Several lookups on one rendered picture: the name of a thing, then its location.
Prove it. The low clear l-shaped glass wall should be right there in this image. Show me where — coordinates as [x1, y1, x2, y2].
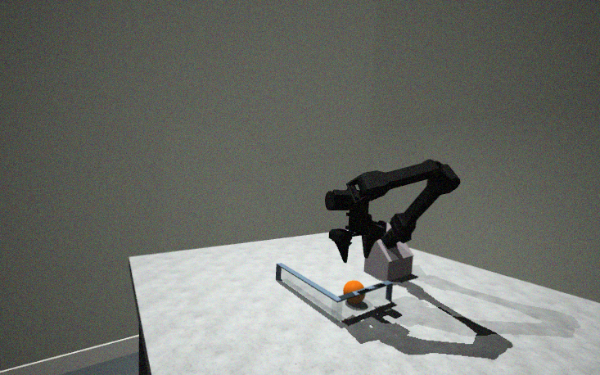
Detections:
[276, 265, 392, 323]

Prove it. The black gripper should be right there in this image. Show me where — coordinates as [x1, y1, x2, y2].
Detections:
[329, 210, 381, 263]

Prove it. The translucent peach ball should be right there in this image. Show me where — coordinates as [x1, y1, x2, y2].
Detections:
[350, 282, 365, 293]

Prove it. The orange ball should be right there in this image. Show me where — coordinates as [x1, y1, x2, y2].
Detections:
[343, 281, 357, 295]

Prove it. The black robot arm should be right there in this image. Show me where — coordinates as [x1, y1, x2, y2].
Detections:
[325, 159, 461, 249]

